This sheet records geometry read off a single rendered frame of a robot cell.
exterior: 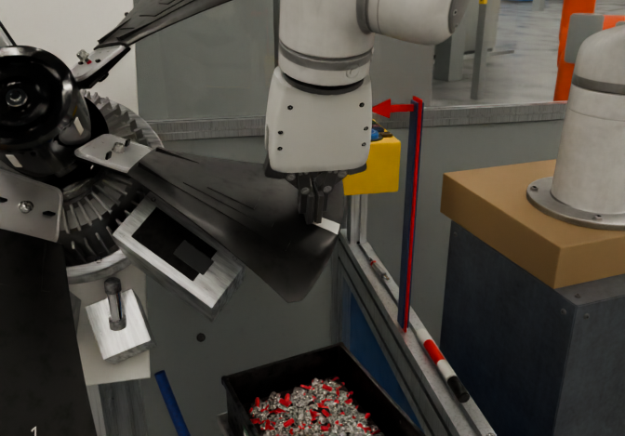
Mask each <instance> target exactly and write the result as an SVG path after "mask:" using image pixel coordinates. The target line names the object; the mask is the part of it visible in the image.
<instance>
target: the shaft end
mask: <svg viewBox="0 0 625 436"><path fill-rule="evenodd" d="M27 98H28V95H27V93H26V92H25V91H24V90H23V89H21V88H18V87H16V88H12V89H10V90H8V91H7V93H6V95H5V100H6V103H7V104H8V105H9V106H12V107H19V106H22V105H23V104H24V103H25V102H26V101H27Z"/></svg>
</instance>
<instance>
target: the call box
mask: <svg viewBox="0 0 625 436"><path fill-rule="evenodd" d="M400 151H401V142H400V141H399V140H398V139H397V138H395V137H394V136H392V137H391V138H384V137H383V136H381V135H380V134H379V138H378V139H371V141H370V150H369V155H368V158H367V161H366V166H367V168H366V171H364V172H360V173H356V174H353V175H347V176H346V177H345V178H344V179H343V180H342V182H343V188H344V195H355V194H369V193H381V192H397V191H398V183H399V167H400Z"/></svg>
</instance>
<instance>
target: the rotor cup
mask: <svg viewBox="0 0 625 436"><path fill-rule="evenodd" d="M16 87H18V88H21V89H23V90H24V91H25V92H26V93H27V95H28V98H27V101H26V102H25V103H24V104H23V105H22V106H19V107H12V106H9V105H8V104H7V103H6V100H5V95H6V93H7V91H8V90H10V89H12V88H16ZM76 117H78V119H79V121H80V123H81V126H82V128H83V129H84V130H83V132H82V134H81V135H80V134H79V132H78V130H77V128H76V126H75V124H74V121H75V119H76ZM103 134H110V130H109V128H108V126H107V123H106V121H105V119H104V117H103V115H102V113H101V112H100V110H99V109H98V107H97V106H96V105H95V104H94V103H93V102H92V101H90V100H89V99H87V98H86V97H84V96H83V93H82V91H81V89H80V86H79V85H78V82H77V80H76V78H75V76H74V74H73V72H72V71H71V69H70V68H69V67H68V66H67V65H66V64H65V63H64V62H63V61H62V60H61V59H59V58H58V57H57V56H55V55H53V54H52V53H50V52H48V51H46V50H44V49H41V48H38V47H34V46H2V47H0V168H1V169H4V170H6V171H9V172H12V173H15V174H18V175H21V176H24V177H26V178H31V179H34V180H37V181H40V182H43V183H45V184H48V185H51V186H54V187H57V188H59V189H60V190H62V195H63V202H65V201H68V200H70V199H73V198H74V197H76V196H78V195H80V194H82V193H83V192H85V191H87V190H88V189H89V188H90V187H91V186H93V185H94V184H95V183H96V182H97V180H98V179H99V178H100V176H101V175H102V173H103V172H104V170H105V169H102V168H99V167H96V166H93V165H89V164H86V163H84V162H81V161H78V160H75V159H73V158H71V154H73V153H74V151H75V150H76V149H78V148H80V147H81V146H83V145H85V144H87V143H88V142H90V141H91V140H93V139H95V138H97V137H99V136H101V135H103ZM6 155H14V156H15V158H16V159H17V160H18V161H19V163H20V164H21V165H22V167H15V166H14V165H13V164H12V163H11V162H10V161H9V160H8V159H7V157H6Z"/></svg>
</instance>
